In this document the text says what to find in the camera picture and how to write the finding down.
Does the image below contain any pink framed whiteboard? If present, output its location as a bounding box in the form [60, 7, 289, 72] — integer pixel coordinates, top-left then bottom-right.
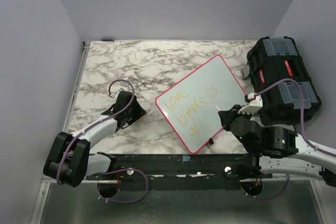
[155, 55, 246, 154]

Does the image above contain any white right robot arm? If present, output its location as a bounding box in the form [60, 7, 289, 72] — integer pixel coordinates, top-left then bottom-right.
[218, 105, 335, 187]

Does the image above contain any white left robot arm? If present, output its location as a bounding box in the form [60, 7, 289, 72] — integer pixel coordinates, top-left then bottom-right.
[43, 91, 146, 187]

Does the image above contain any black whiteboard stand clip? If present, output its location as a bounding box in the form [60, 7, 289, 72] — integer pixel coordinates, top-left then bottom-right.
[208, 138, 214, 145]

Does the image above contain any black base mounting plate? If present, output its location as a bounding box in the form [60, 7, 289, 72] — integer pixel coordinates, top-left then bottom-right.
[83, 152, 273, 191]

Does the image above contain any black toolbox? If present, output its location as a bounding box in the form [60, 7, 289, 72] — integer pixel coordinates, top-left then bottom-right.
[242, 36, 321, 126]

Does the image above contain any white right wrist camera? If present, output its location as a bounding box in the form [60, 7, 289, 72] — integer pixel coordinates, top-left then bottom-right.
[238, 93, 263, 115]

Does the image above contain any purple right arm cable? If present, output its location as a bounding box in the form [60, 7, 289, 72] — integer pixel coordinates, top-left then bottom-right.
[244, 78, 336, 200]

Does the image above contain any aluminium frame rail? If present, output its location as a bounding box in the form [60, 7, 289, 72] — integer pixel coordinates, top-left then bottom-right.
[62, 41, 91, 132]

